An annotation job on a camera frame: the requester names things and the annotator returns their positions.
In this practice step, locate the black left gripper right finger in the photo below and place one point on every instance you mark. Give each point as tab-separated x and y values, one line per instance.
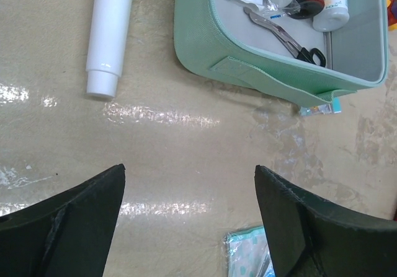
311	236

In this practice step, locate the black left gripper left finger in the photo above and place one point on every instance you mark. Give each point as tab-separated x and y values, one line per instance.
68	234

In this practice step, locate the green dotted plaster packet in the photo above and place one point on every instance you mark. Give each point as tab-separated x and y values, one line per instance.
248	254

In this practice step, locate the black handled scissors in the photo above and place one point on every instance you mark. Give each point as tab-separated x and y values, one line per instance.
313	56

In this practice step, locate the mint green medicine case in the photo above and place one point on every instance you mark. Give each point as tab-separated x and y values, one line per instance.
216	39

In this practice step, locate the white green label bottle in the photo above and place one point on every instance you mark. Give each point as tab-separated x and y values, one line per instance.
334	16

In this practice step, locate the teal header small packet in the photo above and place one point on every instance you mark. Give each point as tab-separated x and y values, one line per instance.
330	108

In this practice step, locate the white plastic tube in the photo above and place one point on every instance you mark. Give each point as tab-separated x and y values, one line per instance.
107	43

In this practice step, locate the colourful toy car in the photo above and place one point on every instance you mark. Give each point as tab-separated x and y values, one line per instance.
392	14

